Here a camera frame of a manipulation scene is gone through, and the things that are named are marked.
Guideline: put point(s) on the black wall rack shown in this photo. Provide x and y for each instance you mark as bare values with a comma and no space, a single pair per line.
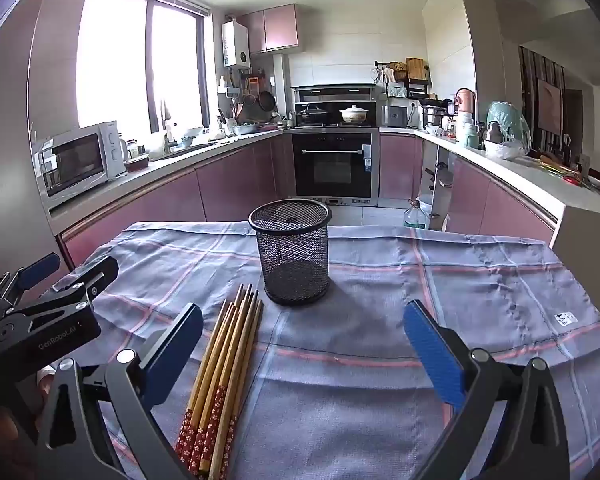
410,87

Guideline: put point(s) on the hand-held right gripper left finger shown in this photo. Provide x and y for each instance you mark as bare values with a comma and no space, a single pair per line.
172,355

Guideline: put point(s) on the blue checked tablecloth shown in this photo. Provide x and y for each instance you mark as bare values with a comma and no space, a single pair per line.
360,320

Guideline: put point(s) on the person's left hand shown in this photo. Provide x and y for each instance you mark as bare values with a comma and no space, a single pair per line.
46,385

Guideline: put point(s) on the silver rice cooker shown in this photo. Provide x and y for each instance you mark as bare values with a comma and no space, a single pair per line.
395,116

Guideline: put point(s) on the green appliance under plastic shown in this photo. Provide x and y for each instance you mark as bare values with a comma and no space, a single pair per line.
505,120

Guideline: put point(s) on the white wall water heater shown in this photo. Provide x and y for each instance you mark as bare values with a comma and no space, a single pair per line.
236,45

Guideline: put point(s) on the white bucket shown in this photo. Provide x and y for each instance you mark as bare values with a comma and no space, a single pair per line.
435,210

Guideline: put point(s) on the steel stock pot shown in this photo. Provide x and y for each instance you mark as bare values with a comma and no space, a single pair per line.
432,116

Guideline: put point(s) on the black mesh utensil holder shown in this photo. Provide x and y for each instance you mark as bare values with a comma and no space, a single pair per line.
290,270

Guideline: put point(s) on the copper pink thermos jug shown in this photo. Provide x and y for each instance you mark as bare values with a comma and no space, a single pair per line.
465,102

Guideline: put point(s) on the black wok with lid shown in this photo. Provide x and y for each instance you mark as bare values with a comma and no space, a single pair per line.
311,115

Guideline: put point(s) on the pink wall cabinet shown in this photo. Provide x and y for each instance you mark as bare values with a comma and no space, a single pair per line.
280,27

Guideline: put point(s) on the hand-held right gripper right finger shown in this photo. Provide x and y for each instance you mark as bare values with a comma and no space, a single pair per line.
435,355

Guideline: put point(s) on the wooden cutting board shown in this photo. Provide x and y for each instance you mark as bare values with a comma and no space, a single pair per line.
415,68

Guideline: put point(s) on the pink kitchen base cabinets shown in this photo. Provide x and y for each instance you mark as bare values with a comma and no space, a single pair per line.
230,180

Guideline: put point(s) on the bundle of bamboo chopsticks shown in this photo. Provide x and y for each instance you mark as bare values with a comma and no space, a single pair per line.
220,375

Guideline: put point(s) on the white casserole pot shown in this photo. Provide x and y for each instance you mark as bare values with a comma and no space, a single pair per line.
355,114

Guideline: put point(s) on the kitchen window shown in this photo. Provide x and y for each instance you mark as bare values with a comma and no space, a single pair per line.
115,60

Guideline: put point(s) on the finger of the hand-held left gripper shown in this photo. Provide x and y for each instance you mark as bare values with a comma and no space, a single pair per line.
40,266
100,272

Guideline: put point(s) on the steel range hood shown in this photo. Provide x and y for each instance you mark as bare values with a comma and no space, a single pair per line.
335,94

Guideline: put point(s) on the dark red bowl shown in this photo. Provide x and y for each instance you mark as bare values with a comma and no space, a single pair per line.
137,163

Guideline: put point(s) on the black built-in oven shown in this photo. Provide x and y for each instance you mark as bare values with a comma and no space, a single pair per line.
335,165

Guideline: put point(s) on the plastic oil bottle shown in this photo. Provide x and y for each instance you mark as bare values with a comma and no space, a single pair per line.
415,216

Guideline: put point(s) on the white bowl under plastic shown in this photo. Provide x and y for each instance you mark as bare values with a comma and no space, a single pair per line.
502,150

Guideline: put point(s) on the hanging frying pan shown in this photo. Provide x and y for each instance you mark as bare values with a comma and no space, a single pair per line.
267,100

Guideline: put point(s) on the white microwave oven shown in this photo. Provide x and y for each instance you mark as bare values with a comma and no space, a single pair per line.
75,160

